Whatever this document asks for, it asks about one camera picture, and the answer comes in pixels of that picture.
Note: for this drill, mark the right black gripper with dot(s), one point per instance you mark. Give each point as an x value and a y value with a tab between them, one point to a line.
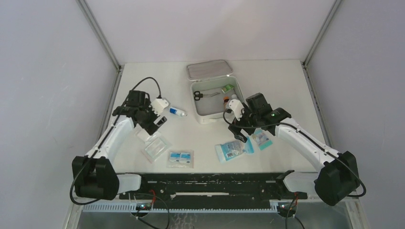
238	134

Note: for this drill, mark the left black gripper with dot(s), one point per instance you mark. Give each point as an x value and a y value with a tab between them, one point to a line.
151	127

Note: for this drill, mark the large blue white pouch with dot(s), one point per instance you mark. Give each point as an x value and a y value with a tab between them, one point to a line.
231	150

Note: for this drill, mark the brown bottle orange cap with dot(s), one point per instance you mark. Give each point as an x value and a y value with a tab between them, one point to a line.
226	100

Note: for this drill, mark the white plastic bottle green label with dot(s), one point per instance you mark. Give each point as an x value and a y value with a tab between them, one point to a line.
234	97

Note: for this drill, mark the black handled scissors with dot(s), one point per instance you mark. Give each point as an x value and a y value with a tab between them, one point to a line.
198	95

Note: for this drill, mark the small green medicine box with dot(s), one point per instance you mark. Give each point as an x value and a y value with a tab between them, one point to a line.
225	89

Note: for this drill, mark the white medicine kit case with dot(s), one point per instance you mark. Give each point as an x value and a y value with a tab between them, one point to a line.
210	77

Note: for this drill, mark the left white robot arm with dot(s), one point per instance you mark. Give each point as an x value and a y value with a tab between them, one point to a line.
93	173

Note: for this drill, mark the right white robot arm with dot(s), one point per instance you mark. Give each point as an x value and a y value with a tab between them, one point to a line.
336	176

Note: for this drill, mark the white blue tube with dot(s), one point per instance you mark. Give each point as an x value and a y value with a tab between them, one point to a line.
176	111

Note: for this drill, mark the clear bag white gauze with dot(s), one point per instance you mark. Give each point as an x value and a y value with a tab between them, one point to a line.
142	134

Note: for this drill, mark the small teal mask packet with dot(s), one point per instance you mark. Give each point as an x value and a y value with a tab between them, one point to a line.
262	139

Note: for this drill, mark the clear bag gauze pad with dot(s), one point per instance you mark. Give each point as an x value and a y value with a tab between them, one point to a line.
155	148

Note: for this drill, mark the bag of blue packets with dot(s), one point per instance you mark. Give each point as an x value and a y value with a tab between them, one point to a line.
180	159

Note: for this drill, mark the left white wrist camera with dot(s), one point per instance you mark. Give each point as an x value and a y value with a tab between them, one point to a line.
158	105

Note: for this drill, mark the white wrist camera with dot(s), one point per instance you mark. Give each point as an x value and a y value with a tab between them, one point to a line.
158	105
237	107

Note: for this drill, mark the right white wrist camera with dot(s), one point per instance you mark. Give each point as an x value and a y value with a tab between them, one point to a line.
237	107

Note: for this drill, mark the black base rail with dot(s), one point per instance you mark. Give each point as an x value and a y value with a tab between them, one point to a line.
208	191

